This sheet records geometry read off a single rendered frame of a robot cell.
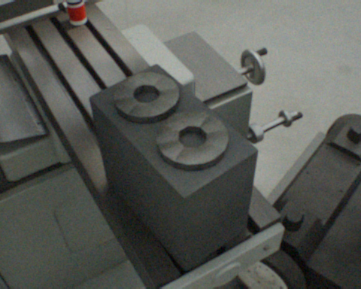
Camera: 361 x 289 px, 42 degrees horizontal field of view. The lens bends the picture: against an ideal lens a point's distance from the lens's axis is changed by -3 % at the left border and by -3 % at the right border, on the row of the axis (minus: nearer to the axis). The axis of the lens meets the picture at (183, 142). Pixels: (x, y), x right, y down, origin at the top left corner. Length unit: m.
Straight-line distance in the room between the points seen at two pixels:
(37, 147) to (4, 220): 0.22
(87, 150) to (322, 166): 0.68
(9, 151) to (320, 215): 0.74
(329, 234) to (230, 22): 1.83
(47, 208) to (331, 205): 0.70
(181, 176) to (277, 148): 1.57
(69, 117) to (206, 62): 0.53
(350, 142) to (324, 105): 1.01
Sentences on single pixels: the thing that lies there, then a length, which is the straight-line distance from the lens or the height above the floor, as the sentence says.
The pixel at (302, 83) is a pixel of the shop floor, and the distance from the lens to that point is 2.47.
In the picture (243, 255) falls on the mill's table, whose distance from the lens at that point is 0.75.
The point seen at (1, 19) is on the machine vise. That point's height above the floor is 0.97.
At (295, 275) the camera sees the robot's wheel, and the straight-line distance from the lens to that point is 1.15.
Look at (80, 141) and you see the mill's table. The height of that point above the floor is 0.94.
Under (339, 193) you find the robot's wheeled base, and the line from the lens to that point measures 1.27.
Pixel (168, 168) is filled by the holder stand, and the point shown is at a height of 1.13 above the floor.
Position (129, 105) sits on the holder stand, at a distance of 0.64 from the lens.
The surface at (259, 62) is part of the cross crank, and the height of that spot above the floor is 0.68.
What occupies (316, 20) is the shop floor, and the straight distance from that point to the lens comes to 2.94.
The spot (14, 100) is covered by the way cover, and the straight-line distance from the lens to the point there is 1.11.
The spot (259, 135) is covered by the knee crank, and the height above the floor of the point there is 0.54.
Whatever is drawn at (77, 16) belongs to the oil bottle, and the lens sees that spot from 1.15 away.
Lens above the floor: 1.58
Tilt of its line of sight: 48 degrees down
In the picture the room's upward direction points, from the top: 1 degrees counter-clockwise
